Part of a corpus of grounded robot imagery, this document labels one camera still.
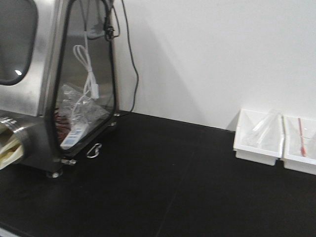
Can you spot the white storage bin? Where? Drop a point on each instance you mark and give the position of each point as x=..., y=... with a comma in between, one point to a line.
x=292, y=157
x=271, y=148

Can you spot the small clear beaker in bin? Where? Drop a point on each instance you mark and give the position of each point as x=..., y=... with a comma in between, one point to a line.
x=310, y=142

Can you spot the stainless steel glove box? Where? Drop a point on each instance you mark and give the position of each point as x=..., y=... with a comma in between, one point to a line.
x=43, y=45

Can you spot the left white storage bin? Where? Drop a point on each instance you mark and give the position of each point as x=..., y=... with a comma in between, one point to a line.
x=271, y=148

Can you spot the clear glass test tubes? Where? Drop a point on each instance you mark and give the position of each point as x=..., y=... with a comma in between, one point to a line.
x=258, y=133

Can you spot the clear plastic bag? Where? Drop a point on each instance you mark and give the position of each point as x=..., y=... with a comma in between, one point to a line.
x=79, y=108

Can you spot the middle white storage bin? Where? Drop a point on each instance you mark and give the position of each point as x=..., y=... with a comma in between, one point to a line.
x=292, y=157

